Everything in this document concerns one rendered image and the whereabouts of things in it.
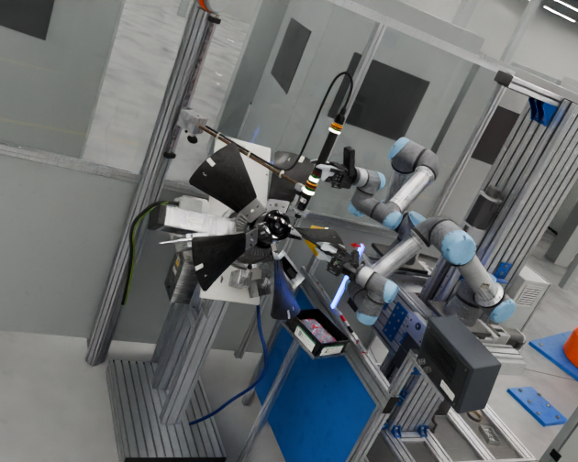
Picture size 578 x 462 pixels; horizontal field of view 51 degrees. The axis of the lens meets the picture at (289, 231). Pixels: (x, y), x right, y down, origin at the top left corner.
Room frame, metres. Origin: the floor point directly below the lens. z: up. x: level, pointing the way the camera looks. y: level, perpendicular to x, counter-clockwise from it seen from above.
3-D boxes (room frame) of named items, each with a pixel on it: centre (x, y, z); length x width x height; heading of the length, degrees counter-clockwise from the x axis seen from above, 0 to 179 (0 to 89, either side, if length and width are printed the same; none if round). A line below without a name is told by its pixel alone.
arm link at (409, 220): (2.88, -0.56, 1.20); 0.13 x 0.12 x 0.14; 67
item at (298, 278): (2.27, -0.04, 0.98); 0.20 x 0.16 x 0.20; 30
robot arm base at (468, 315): (2.46, -0.83, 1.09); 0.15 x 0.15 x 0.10
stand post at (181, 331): (2.44, 0.28, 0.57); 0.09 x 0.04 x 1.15; 120
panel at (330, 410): (2.31, -0.37, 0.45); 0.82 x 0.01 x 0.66; 30
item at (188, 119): (2.48, 0.56, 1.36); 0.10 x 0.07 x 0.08; 65
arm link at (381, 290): (2.07, -0.40, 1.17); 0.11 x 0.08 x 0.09; 67
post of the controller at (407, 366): (1.94, -0.59, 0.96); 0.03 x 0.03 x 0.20; 30
